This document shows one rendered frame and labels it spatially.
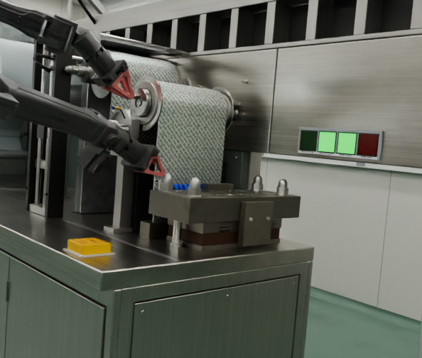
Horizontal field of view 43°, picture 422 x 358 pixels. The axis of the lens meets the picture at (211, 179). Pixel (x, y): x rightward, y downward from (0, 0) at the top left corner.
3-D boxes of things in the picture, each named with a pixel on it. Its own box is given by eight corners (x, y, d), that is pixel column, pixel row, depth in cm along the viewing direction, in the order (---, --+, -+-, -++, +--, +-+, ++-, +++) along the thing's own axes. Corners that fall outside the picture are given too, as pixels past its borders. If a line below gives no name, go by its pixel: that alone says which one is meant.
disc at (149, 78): (126, 126, 150) (133, 73, 147) (128, 126, 150) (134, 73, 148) (157, 134, 139) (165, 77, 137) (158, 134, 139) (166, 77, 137)
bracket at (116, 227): (101, 230, 146) (109, 116, 143) (122, 229, 150) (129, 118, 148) (111, 234, 142) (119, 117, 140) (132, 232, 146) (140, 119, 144)
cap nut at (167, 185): (156, 190, 135) (158, 172, 135) (168, 190, 137) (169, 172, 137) (165, 192, 132) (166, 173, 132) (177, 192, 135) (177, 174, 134)
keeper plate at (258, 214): (237, 244, 135) (241, 201, 134) (264, 241, 142) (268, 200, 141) (244, 246, 133) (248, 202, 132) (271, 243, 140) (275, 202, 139)
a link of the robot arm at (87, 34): (69, 42, 128) (87, 27, 128) (65, 38, 134) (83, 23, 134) (88, 64, 132) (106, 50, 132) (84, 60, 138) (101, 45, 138)
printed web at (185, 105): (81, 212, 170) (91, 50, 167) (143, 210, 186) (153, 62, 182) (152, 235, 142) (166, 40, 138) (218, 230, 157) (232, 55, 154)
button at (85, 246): (67, 249, 119) (67, 239, 119) (94, 247, 123) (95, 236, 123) (82, 256, 114) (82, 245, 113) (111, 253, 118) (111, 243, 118)
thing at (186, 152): (152, 193, 141) (158, 123, 139) (218, 192, 156) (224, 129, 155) (153, 194, 140) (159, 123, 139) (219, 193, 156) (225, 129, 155)
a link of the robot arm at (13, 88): (-6, 88, 84) (-43, 48, 88) (-27, 116, 85) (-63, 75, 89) (127, 136, 124) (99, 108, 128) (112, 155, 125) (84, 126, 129)
